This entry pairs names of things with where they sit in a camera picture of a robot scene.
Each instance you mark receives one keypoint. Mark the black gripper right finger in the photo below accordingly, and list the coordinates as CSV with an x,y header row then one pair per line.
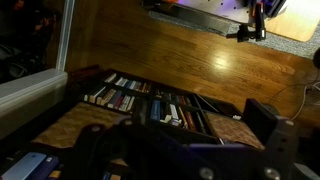
x,y
280,146

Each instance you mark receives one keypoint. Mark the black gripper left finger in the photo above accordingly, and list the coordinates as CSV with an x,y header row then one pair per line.
x,y
88,150

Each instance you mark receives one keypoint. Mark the woven bamboo basket drawer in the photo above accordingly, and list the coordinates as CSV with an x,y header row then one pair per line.
x,y
230,130
76,126

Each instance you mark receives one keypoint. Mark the blue book yellow label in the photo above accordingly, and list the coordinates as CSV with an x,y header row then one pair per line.
x,y
55,174

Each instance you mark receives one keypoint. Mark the blue Circuits textbook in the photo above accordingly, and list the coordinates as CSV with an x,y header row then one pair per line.
x,y
43,170

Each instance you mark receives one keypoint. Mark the white spine book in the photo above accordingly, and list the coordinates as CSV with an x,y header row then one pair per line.
x,y
131,104
174,111
124,103
97,94
111,78
121,82

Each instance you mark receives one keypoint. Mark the tan spine book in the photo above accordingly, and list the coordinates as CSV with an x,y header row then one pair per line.
x,y
138,86
108,96

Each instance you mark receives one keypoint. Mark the purple blue spine book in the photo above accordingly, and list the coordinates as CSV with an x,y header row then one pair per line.
x,y
115,99

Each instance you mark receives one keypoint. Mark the dark cube bookshelf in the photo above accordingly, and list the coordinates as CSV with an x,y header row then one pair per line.
x,y
143,100

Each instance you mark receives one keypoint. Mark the pale spine book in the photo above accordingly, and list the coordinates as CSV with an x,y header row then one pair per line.
x,y
132,85

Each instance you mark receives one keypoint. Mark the dark spine book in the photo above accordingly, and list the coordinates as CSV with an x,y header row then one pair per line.
x,y
200,122

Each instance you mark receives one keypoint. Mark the red brown spine book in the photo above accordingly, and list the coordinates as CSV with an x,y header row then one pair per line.
x,y
190,120

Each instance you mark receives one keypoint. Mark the thin yellow spine book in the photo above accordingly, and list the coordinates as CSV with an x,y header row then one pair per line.
x,y
182,117

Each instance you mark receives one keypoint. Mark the grey carpet rug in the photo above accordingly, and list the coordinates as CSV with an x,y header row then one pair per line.
x,y
293,46

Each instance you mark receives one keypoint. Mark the light wooden board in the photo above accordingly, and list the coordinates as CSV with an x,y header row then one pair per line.
x,y
300,20

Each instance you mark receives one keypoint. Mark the white door frame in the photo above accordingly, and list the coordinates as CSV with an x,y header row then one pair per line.
x,y
33,90

